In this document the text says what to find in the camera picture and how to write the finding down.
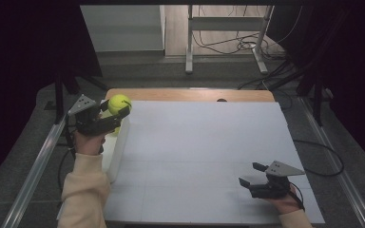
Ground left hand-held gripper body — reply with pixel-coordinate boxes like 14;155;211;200
67;93;122;137

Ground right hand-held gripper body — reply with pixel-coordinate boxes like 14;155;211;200
248;160;306;200

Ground white plastic bin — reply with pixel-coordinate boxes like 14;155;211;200
99;99;131;184

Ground person's left hand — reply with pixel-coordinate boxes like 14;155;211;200
73;129;107;156

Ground person's right hand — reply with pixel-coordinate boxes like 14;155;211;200
272;186;300;216

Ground black stand legs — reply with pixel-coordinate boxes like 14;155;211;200
267;69;334;127
44;72;108;125

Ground white table cover sheet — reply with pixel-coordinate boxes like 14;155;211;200
56;100;326;224

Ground white cabinet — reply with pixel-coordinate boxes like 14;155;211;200
80;4;166;53

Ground dark curtain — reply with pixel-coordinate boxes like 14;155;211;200
272;0;365;175
0;0;103;191

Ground aluminium floor rail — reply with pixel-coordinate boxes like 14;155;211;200
298;97;365;228
1;113;70;228

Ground black looped floor cable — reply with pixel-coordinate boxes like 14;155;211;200
293;139;345;178

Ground bundle of black floor cables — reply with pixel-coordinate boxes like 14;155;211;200
237;60;298;91

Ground tangle of thin floor cables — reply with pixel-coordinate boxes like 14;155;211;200
192;4;303;61

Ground white metal stand frame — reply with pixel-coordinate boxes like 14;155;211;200
184;4;275;75

